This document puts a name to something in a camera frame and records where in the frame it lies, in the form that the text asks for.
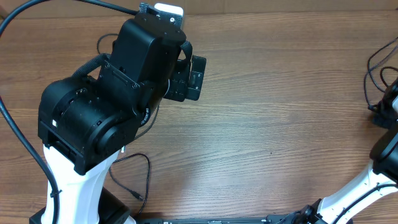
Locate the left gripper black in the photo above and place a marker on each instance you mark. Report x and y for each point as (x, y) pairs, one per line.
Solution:
(177, 89)

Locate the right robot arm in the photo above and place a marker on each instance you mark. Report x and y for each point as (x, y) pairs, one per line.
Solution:
(378, 179)

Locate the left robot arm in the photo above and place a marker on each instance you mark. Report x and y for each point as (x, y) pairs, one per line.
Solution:
(86, 119)

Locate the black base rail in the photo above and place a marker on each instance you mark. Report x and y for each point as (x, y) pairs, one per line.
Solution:
(270, 219)

